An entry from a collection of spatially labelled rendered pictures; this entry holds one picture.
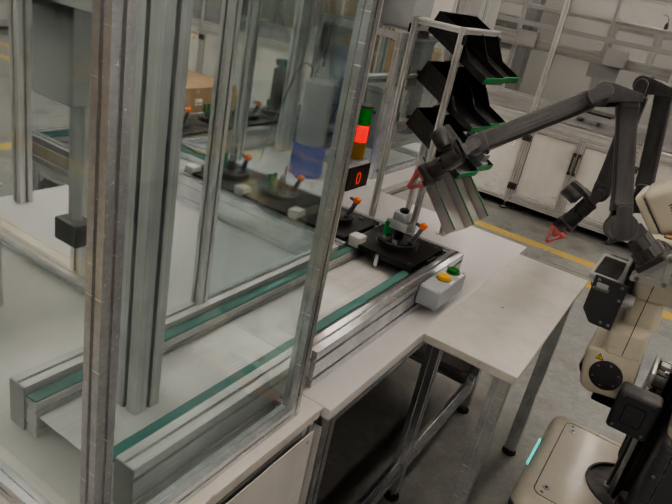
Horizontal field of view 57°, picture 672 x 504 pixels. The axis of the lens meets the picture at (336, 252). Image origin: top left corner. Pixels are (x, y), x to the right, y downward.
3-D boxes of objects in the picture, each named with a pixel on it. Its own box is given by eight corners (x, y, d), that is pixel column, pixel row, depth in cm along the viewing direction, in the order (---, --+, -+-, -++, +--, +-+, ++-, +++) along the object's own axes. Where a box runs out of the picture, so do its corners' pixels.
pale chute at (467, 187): (479, 220, 240) (488, 215, 237) (461, 225, 230) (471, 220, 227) (450, 154, 243) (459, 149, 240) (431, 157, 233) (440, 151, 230)
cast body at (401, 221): (411, 230, 205) (416, 211, 202) (405, 233, 201) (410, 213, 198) (389, 221, 208) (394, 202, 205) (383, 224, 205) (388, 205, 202)
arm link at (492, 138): (617, 97, 173) (609, 104, 183) (609, 78, 173) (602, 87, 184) (468, 155, 182) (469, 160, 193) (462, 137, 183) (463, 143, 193)
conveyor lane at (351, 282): (435, 276, 215) (442, 250, 211) (289, 376, 148) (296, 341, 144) (365, 246, 228) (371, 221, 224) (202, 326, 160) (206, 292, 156)
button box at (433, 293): (461, 290, 200) (467, 273, 197) (434, 311, 183) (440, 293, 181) (442, 281, 203) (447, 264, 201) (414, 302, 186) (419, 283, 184)
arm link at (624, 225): (648, 79, 171) (639, 88, 181) (596, 80, 174) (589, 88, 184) (638, 242, 173) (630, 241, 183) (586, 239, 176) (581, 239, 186)
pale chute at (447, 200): (465, 228, 228) (474, 224, 224) (445, 234, 218) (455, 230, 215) (434, 159, 231) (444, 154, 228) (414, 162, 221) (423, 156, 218)
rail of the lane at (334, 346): (456, 279, 217) (465, 251, 212) (310, 388, 145) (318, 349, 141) (442, 273, 219) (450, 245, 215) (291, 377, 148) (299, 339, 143)
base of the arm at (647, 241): (666, 259, 169) (671, 248, 179) (648, 234, 170) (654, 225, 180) (637, 274, 174) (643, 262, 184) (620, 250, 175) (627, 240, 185)
